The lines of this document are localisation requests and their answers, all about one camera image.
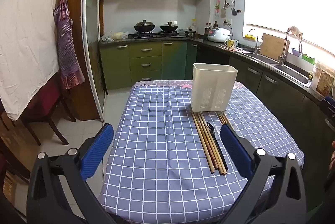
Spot blue checked tablecloth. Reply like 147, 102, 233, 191
98, 80, 305, 224

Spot brown wooden furniture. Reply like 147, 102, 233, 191
0, 109, 34, 188

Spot black gas stove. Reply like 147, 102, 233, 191
133, 31, 185, 39

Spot set of wooden chopsticks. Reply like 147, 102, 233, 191
191, 111, 232, 176

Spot wooden chair with red cushion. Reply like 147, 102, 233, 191
19, 75, 76, 146

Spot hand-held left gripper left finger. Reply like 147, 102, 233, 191
26, 123, 116, 224

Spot red patterned cloth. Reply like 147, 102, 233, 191
220, 45, 245, 53

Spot wooden cutting board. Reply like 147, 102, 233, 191
260, 33, 290, 62

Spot black wok with lid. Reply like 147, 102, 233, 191
134, 19, 155, 33

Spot tall steel faucet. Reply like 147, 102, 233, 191
278, 26, 303, 65

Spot white-framed glass sliding door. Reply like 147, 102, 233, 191
84, 0, 106, 122

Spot black wok with handle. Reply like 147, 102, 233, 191
159, 20, 179, 32

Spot black kitchen countertop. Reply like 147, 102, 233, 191
99, 35, 335, 109

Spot green base cabinets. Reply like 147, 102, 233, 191
99, 41, 198, 91

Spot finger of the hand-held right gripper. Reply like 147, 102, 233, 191
319, 95, 335, 116

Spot white rice cooker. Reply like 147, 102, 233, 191
207, 27, 232, 43

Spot black-handled metal fork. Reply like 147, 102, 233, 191
205, 121, 229, 171

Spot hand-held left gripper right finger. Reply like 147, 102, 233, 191
220, 123, 308, 224

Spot steel double sink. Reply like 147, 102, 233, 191
243, 53, 311, 87

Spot wooden door frame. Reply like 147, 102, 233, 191
59, 0, 101, 121

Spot clear plastic food bag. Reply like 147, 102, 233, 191
102, 31, 129, 42

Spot thin steel tap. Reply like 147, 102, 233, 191
249, 29, 259, 54

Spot cluster of condiment bottles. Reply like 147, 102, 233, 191
205, 21, 218, 33

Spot white plastic utensil holder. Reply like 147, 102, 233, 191
191, 63, 238, 112

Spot patterned food bag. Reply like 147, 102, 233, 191
311, 62, 335, 95

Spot white hanging sheet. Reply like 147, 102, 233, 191
0, 0, 66, 121

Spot purple checked apron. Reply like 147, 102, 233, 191
53, 0, 85, 90

